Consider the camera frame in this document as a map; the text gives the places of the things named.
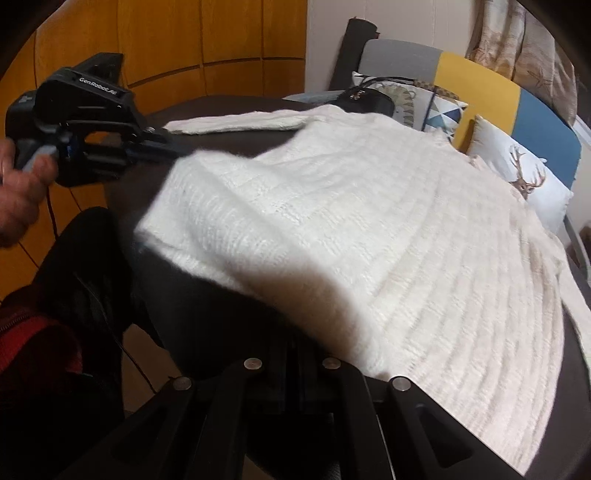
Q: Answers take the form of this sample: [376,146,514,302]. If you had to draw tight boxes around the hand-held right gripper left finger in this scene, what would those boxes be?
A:
[60,344,296,480]

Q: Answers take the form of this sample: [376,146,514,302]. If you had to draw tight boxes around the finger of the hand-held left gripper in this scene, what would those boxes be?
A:
[129,126,192,151]
[88,147,185,166]

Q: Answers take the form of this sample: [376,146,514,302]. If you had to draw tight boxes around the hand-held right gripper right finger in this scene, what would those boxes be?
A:
[296,351,522,480]

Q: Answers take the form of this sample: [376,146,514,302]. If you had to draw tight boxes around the white knit sweater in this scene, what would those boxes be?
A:
[133,104,591,476]

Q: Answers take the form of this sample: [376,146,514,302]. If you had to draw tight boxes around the person's left hand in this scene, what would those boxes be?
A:
[0,138,58,247]

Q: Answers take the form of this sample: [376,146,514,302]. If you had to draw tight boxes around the person's dark trousers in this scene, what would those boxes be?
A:
[28,208,158,361]

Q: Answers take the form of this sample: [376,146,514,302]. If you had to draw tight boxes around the person's red garment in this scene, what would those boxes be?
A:
[0,284,84,384]

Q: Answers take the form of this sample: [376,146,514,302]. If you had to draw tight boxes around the black handbag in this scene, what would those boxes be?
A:
[337,76,419,116]

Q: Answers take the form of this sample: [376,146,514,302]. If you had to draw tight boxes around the triangle pattern pillow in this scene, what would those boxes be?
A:
[352,71,469,148]

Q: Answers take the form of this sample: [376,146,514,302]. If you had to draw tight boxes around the white deer print pillow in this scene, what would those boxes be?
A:
[466,115,573,232]

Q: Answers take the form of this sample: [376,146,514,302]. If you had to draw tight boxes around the grey yellow blue sofa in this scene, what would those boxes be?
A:
[284,39,591,278]

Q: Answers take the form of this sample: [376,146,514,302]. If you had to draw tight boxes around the beige starfish print curtain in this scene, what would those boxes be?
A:
[464,0,580,125]

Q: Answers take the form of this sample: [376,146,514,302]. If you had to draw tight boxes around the thin dark cable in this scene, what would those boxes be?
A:
[45,182,155,395]

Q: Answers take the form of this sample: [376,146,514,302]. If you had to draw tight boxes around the black upright post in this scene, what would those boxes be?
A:
[329,17,382,90]

